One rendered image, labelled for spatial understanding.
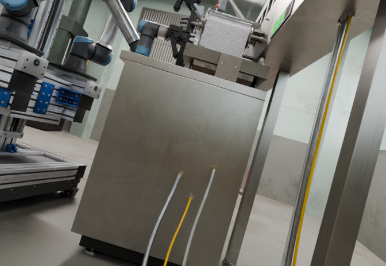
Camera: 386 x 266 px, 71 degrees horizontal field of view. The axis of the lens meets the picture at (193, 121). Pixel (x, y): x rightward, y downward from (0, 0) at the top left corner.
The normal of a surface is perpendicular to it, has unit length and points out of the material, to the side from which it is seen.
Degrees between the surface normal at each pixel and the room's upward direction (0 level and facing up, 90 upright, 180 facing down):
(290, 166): 90
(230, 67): 90
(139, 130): 90
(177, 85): 90
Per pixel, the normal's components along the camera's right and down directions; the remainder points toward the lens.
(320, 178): -0.21, -0.12
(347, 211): 0.00, -0.06
